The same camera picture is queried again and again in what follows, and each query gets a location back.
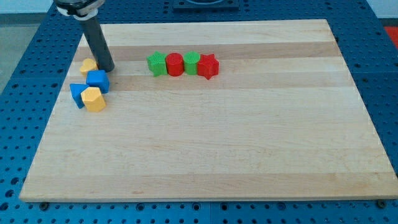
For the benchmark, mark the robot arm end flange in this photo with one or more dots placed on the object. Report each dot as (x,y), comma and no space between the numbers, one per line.
(81,10)

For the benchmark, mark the red star block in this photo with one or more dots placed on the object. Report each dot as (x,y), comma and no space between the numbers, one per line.
(208,66)

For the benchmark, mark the green cylinder block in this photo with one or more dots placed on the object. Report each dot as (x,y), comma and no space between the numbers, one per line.
(190,60)

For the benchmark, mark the red cylinder block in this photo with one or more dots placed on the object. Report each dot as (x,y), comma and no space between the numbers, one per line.
(174,64)

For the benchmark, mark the green star block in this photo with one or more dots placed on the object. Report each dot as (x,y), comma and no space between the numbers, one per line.
(157,64)

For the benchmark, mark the wooden board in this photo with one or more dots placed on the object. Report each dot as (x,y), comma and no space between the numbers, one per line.
(282,120)

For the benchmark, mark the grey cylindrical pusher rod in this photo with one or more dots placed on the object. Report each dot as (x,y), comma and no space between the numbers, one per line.
(97,43)

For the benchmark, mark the yellow hexagon block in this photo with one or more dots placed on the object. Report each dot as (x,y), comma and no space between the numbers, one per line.
(93,99)

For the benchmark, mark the blue cube block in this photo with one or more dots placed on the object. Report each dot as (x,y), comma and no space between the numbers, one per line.
(98,78)

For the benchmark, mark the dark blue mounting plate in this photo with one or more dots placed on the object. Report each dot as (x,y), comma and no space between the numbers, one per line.
(182,5)

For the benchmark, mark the yellow heart block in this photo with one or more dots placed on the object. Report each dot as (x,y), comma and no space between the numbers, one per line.
(88,65)

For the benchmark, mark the blue triangle block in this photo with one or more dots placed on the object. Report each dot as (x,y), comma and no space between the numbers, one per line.
(76,89)

